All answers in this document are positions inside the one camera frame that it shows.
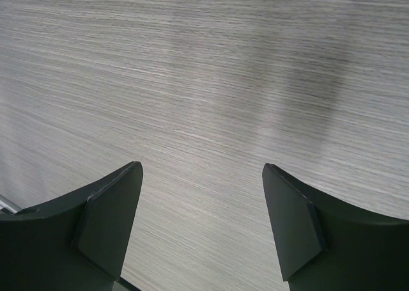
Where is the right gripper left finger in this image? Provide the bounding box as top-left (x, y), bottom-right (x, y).
top-left (1, 161), bottom-right (143, 290)

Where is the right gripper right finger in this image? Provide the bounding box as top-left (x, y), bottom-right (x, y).
top-left (262, 164), bottom-right (408, 291)

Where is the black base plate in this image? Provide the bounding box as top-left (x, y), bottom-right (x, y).
top-left (117, 278), bottom-right (141, 291)

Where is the aluminium frame rail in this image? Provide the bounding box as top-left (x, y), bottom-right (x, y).
top-left (0, 195), bottom-right (20, 215)

